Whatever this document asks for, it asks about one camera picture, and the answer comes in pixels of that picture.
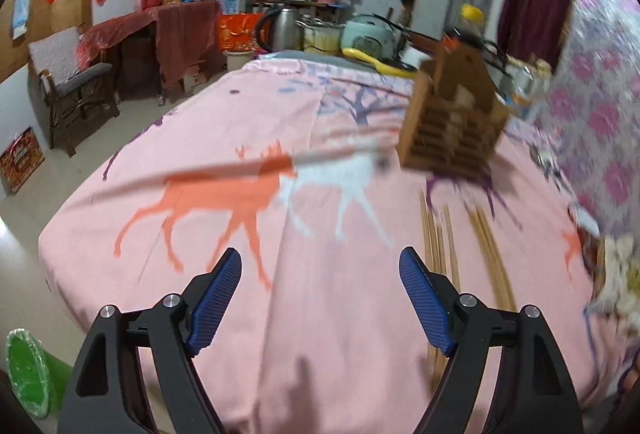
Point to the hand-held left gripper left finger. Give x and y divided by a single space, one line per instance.
215 304

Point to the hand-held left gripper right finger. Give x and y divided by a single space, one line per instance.
425 304

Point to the bunch of wooden chopsticks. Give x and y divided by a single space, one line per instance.
492 259

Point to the wooden utensil holder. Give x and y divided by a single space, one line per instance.
450 134

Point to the pink deer print bedsheet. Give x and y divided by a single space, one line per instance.
325 314

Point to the metal spoon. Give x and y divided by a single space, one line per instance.
544 160

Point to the cream towel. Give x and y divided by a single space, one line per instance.
620 274

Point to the green plastic stool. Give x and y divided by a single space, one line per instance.
27 374

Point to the cardboard box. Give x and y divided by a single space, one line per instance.
195 77

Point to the clear plastic oil bottle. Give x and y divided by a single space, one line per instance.
525 89

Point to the yellow plastic ladle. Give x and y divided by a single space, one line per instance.
380 64

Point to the white plastic bucket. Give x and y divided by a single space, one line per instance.
239 60

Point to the wooden armchair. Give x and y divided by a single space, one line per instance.
75 84

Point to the mint green rice cooker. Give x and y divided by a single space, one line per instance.
370 37

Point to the orange red gift bag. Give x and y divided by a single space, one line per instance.
237 32

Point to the table with red cloth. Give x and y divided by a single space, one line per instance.
180 29

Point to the steel kettle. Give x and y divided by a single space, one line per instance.
282 29

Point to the white and yellow pot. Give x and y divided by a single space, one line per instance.
322 39

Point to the dark sauce bottle yellow cap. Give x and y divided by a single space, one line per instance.
472 17

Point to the white fluffy chair cushion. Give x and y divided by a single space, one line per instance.
52 54

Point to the wooden door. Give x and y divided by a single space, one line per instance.
70 24

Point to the blue white hanging bag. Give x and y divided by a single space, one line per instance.
21 12

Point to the floral plastic wall covering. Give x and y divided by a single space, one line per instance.
600 64

